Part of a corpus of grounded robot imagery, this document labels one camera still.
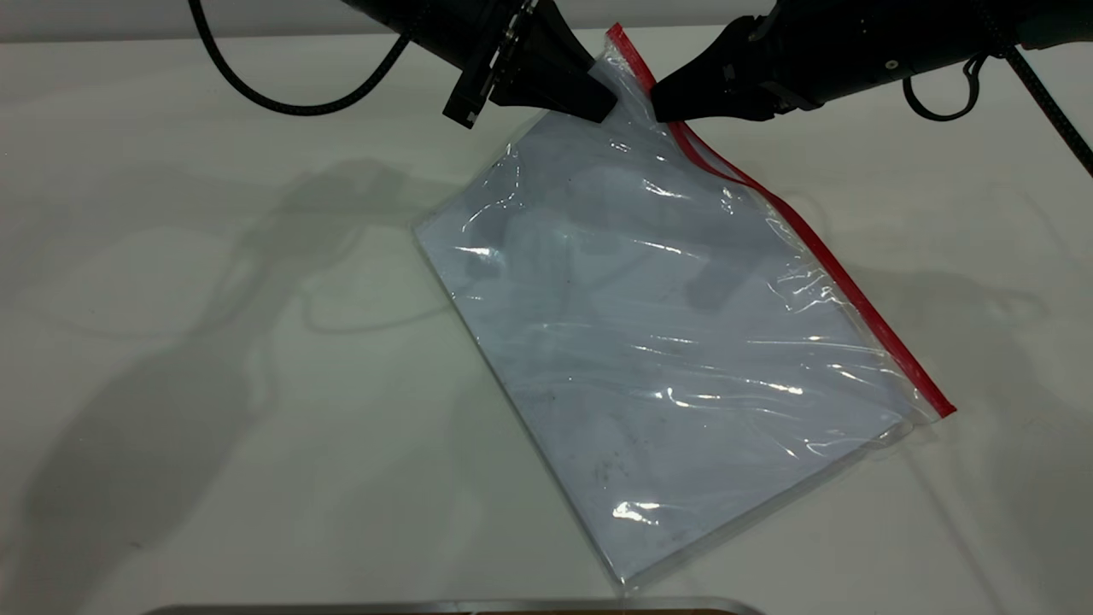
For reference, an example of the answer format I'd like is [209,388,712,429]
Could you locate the white paper sheets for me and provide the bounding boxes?
[418,111,908,583]

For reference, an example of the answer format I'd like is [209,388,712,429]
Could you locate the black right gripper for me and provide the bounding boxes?
[651,0,1024,123]

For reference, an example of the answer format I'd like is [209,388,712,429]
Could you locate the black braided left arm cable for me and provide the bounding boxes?
[187,0,416,117]

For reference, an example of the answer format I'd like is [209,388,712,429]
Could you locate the clear plastic zipper bag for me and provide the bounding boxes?
[414,23,958,595]

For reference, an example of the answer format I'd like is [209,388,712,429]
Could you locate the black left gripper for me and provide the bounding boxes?
[408,0,618,131]

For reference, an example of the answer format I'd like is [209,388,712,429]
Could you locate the thin black looped cable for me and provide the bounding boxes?
[903,53,985,122]

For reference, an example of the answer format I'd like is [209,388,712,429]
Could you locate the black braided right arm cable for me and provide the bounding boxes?
[978,0,1093,179]

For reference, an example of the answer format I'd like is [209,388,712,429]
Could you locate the grey metal frame edge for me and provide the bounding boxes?
[141,596,766,615]

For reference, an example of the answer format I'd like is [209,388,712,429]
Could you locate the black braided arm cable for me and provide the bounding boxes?
[978,0,1093,179]
[187,0,416,117]

